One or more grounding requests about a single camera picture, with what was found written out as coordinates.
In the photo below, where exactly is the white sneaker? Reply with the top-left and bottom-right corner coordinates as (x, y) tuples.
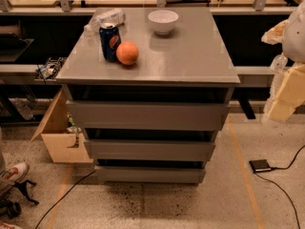
(0, 162), (29, 181)

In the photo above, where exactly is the long grey shelf rail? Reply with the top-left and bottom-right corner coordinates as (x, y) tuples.
(0, 64), (274, 88)

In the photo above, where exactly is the black tripod stand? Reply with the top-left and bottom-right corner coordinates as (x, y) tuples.
(0, 178), (39, 219)

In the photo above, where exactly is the clear plastic bottle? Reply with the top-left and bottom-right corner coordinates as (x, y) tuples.
(84, 9), (126, 32)

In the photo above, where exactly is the blue pepsi can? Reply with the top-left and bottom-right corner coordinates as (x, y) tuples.
(99, 23), (121, 62)

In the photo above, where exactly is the black pedal cable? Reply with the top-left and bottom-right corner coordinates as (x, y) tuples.
(254, 143), (305, 229)

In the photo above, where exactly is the black foot pedal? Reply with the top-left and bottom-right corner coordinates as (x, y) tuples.
(249, 159), (272, 173)

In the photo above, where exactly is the grey drawer cabinet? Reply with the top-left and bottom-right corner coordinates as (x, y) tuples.
(56, 8), (239, 170)

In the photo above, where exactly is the grey middle drawer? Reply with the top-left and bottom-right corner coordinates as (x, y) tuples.
(84, 139), (214, 161)

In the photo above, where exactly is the black floor cable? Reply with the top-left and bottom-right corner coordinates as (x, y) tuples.
(33, 170), (97, 229)

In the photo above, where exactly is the clutter on shelf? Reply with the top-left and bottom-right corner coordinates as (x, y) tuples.
(36, 57), (66, 80)

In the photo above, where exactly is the orange fruit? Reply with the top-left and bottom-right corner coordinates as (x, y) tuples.
(116, 41), (139, 66)

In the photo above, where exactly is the white bowl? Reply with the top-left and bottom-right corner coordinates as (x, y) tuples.
(148, 10), (179, 35)

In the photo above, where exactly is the grey top drawer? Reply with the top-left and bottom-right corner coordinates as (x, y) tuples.
(67, 100), (227, 131)

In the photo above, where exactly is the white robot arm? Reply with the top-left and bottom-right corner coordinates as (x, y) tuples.
(261, 1), (305, 126)

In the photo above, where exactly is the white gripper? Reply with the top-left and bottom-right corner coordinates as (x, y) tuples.
(261, 20), (305, 124)

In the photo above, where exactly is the cardboard box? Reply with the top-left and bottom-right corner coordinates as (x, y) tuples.
(30, 90), (92, 163)

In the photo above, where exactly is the grey bottom drawer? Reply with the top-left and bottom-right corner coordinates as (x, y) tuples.
(95, 166), (206, 184)

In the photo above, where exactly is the grey drawer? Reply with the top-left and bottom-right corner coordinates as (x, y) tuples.
(84, 139), (214, 161)
(95, 166), (206, 184)
(67, 100), (227, 131)

